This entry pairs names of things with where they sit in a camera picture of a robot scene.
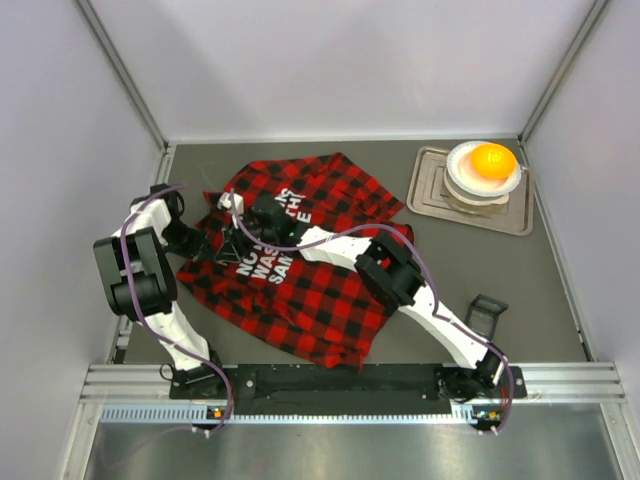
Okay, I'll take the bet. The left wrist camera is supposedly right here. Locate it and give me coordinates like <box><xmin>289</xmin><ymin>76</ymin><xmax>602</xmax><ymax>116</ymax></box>
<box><xmin>149</xmin><ymin>184</ymin><xmax>184</xmax><ymax>209</ymax></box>

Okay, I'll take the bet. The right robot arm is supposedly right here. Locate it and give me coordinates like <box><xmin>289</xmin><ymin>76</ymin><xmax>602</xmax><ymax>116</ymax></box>
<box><xmin>220</xmin><ymin>219</ymin><xmax>516</xmax><ymax>402</ymax></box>

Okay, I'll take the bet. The stack of white paper plates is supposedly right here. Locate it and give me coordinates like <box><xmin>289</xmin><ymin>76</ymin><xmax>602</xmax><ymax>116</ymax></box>
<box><xmin>444</xmin><ymin>141</ymin><xmax>522</xmax><ymax>206</ymax></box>

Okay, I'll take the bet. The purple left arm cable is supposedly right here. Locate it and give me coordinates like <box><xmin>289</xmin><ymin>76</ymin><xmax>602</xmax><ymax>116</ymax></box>
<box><xmin>119</xmin><ymin>182</ymin><xmax>237</xmax><ymax>435</ymax></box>

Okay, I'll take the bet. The red black plaid shirt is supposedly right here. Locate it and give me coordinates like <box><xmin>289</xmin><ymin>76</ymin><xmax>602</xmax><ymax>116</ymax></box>
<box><xmin>176</xmin><ymin>152</ymin><xmax>414</xmax><ymax>370</ymax></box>

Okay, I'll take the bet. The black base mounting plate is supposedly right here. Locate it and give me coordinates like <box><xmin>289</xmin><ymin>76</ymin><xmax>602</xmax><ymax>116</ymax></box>
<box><xmin>168</xmin><ymin>363</ymin><xmax>528</xmax><ymax>415</ymax></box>

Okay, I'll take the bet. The orange ball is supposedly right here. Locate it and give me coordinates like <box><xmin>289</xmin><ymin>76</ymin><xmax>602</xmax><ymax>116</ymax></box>
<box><xmin>471</xmin><ymin>143</ymin><xmax>517</xmax><ymax>180</ymax></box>

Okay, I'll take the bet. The perforated cable duct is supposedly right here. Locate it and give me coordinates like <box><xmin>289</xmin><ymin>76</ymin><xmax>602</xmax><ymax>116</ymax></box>
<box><xmin>101</xmin><ymin>404</ymin><xmax>499</xmax><ymax>425</ymax></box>

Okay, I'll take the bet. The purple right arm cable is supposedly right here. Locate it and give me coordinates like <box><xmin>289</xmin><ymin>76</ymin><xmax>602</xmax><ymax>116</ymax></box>
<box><xmin>229</xmin><ymin>188</ymin><xmax>514</xmax><ymax>432</ymax></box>

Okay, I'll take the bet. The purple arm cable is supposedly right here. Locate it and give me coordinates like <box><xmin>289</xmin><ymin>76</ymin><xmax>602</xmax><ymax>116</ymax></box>
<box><xmin>119</xmin><ymin>182</ymin><xmax>237</xmax><ymax>435</ymax></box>
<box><xmin>229</xmin><ymin>188</ymin><xmax>514</xmax><ymax>432</ymax></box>

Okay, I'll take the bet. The black metal bracket stand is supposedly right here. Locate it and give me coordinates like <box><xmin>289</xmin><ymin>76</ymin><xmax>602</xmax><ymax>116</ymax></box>
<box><xmin>465</xmin><ymin>294</ymin><xmax>509</xmax><ymax>340</ymax></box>

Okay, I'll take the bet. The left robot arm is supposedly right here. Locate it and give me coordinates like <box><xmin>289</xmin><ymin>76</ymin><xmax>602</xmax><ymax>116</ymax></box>
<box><xmin>93</xmin><ymin>183</ymin><xmax>226</xmax><ymax>398</ymax></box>

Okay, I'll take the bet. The metal tray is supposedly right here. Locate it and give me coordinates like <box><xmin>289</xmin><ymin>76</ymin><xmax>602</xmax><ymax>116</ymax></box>
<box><xmin>407</xmin><ymin>146</ymin><xmax>535</xmax><ymax>236</ymax></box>

